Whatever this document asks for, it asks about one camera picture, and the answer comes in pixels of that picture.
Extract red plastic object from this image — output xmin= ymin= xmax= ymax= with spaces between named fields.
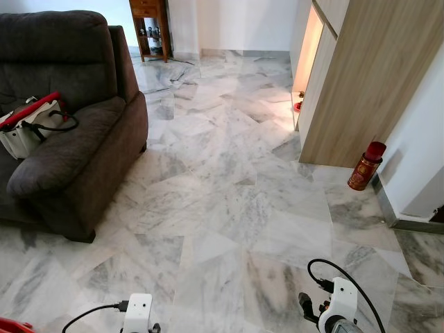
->
xmin=0 ymin=318 xmax=35 ymax=333

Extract white handbag with red trim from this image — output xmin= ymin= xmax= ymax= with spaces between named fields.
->
xmin=0 ymin=92 xmax=79 ymax=162

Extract light wood tall cabinet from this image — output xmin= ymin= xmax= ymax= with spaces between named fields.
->
xmin=291 ymin=0 xmax=444 ymax=169

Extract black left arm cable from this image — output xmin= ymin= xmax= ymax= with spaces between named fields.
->
xmin=61 ymin=301 xmax=130 ymax=333

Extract dark brown fabric sofa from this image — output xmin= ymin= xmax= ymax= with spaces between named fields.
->
xmin=0 ymin=10 xmax=149 ymax=244

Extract red gold tin canister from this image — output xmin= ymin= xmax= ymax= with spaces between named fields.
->
xmin=348 ymin=142 xmax=387 ymax=191

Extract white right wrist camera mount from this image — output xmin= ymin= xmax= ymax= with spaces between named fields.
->
xmin=326 ymin=277 xmax=359 ymax=323

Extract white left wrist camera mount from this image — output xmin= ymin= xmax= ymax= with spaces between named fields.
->
xmin=123 ymin=293 xmax=153 ymax=333

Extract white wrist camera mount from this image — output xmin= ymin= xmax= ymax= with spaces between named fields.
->
xmin=326 ymin=277 xmax=359 ymax=323
xmin=123 ymin=293 xmax=153 ymax=333

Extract brown wooden display shelf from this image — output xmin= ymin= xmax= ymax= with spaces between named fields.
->
xmin=129 ymin=0 xmax=172 ymax=63

